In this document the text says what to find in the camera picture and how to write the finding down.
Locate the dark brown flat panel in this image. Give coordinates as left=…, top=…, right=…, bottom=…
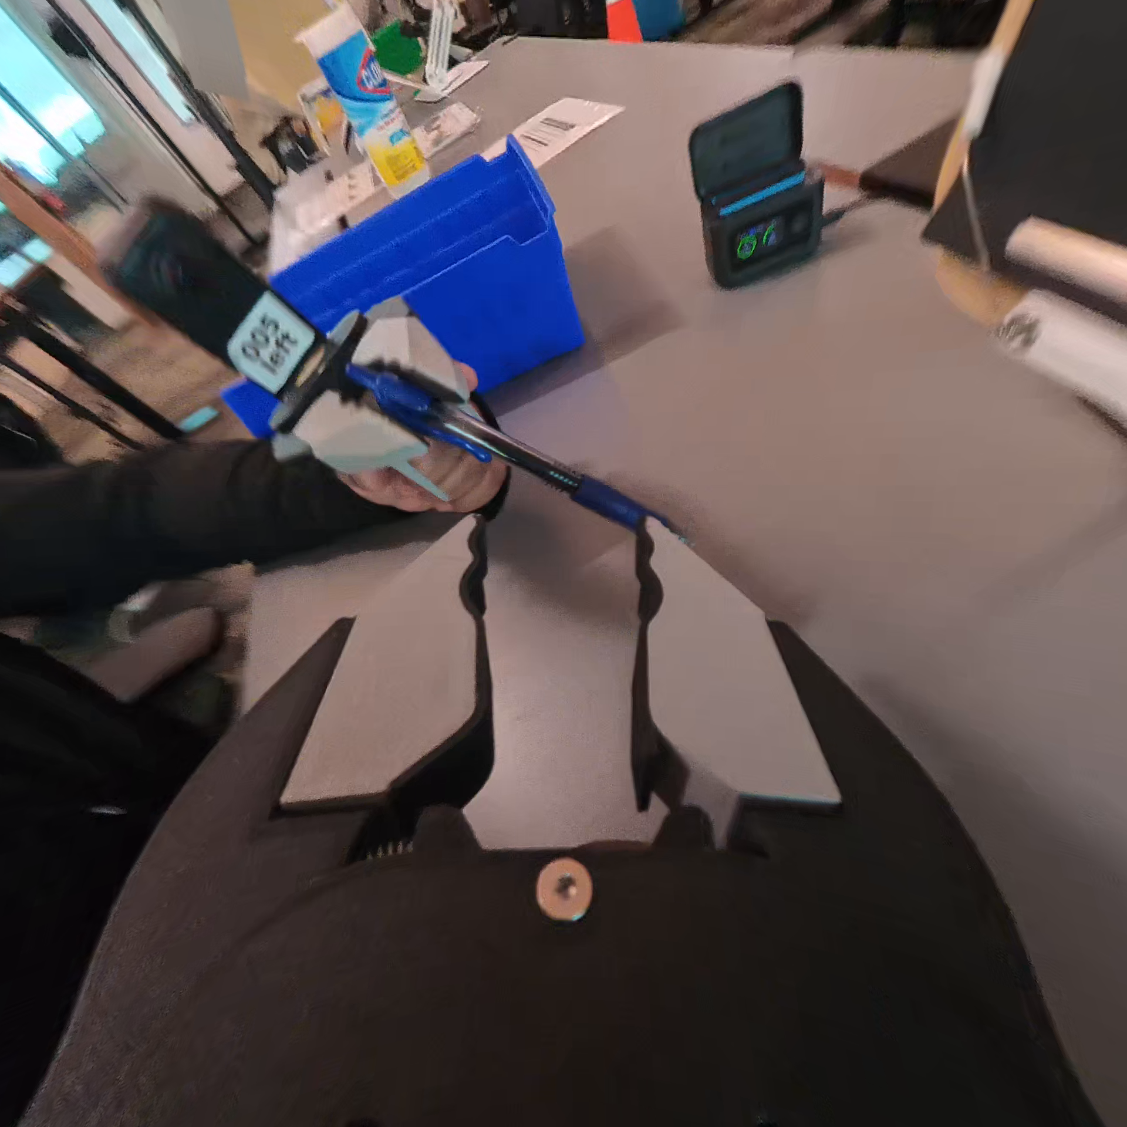
left=810, top=119, right=963, bottom=210

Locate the dark blue pen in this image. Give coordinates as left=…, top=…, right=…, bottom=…
left=345, top=361, right=693, bottom=545

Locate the blue plastic bin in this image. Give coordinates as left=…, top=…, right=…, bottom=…
left=220, top=135, right=587, bottom=441

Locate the black charging case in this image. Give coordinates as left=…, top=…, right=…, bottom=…
left=688, top=82, right=826, bottom=290

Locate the person's black clothing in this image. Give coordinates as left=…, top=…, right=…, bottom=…
left=0, top=634, right=234, bottom=1127

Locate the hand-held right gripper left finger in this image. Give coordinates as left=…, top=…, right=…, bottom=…
left=277, top=517, right=496, bottom=812

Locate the disinfecting wipes canister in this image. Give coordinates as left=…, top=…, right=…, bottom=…
left=295, top=14, right=432, bottom=202

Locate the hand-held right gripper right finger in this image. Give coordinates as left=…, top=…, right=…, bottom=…
left=630, top=518, right=844, bottom=848

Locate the person's left hand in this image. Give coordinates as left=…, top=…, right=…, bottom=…
left=336, top=363, right=514, bottom=517

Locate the person's left forearm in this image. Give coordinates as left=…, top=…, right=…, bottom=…
left=0, top=439, right=417, bottom=620

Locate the black chair armrest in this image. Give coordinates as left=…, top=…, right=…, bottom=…
left=83, top=606, right=226, bottom=704

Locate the white paper sheet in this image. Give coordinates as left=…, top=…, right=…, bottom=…
left=508, top=97, right=626, bottom=166

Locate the thin retaining wire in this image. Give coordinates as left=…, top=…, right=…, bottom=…
left=962, top=39, right=1038, bottom=347

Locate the black monitor with wooden edge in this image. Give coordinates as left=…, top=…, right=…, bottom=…
left=920, top=0, right=1127, bottom=301

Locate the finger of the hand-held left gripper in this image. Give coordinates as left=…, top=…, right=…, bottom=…
left=292, top=395, right=434, bottom=474
left=350, top=314, right=473, bottom=407

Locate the white laptop stand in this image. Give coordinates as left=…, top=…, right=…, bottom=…
left=413, top=0, right=463, bottom=100

